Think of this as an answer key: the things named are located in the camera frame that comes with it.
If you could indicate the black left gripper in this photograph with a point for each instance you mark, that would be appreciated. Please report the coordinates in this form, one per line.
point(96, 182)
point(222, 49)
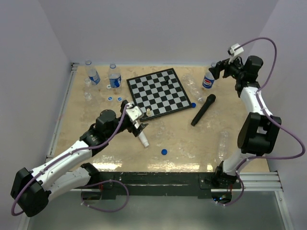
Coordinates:
point(136, 131)

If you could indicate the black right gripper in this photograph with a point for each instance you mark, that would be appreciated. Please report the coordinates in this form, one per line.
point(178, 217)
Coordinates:
point(216, 71)

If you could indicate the Pepsi labelled bottle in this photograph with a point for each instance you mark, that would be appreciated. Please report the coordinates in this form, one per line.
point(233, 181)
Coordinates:
point(208, 79)

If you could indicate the clear bottle without label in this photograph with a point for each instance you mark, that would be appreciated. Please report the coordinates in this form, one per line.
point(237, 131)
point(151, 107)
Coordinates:
point(192, 87)

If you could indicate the blue cap of Pepsi bottle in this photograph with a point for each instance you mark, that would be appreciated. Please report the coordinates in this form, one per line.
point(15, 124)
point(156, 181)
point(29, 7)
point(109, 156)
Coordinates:
point(163, 151)

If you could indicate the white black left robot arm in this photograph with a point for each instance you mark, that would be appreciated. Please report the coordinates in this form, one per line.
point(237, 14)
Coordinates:
point(33, 189)

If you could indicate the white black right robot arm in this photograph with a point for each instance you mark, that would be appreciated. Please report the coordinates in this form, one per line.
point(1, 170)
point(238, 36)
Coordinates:
point(259, 131)

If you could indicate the standing Pepsi bottle right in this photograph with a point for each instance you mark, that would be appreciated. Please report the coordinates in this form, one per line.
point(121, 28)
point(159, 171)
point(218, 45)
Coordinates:
point(114, 76)

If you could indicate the standing pepsi bottle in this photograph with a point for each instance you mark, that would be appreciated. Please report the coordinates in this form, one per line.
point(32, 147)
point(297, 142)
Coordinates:
point(114, 76)
point(92, 72)

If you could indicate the clear unlabelled plastic bottle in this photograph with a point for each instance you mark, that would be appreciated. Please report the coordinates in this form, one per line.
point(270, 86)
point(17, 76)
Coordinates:
point(87, 96)

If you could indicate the standing Pepsi bottle left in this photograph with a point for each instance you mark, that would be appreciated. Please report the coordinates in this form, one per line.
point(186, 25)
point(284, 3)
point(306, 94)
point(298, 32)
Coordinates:
point(92, 72)

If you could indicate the clear bottle lying front right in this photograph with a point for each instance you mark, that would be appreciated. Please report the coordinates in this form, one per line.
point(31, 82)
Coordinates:
point(222, 149)

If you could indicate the cream chess piece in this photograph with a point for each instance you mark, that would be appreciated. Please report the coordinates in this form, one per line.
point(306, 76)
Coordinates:
point(148, 112)

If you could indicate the white toy microphone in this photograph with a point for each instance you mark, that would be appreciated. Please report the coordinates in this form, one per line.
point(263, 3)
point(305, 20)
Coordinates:
point(142, 137)

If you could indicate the black toy microphone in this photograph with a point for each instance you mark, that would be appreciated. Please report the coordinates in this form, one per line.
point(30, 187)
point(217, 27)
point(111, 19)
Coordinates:
point(209, 101)

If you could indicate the black and silver chessboard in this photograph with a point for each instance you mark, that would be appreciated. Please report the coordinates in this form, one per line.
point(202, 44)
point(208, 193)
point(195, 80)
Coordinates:
point(151, 91)

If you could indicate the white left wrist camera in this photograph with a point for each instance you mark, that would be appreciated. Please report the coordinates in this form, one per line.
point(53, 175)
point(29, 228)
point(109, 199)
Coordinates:
point(133, 112)

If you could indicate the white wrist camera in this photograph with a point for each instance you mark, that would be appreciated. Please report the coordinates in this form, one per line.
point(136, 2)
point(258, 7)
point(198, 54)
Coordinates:
point(235, 50)
point(133, 112)

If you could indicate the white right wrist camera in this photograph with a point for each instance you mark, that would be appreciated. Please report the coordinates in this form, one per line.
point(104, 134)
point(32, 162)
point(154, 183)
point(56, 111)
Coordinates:
point(235, 50)

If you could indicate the small clear bottle near wall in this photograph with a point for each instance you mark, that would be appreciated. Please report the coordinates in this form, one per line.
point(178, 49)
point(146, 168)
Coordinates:
point(87, 85)

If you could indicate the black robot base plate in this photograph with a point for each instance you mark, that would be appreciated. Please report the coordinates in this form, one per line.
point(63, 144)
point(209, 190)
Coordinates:
point(197, 184)

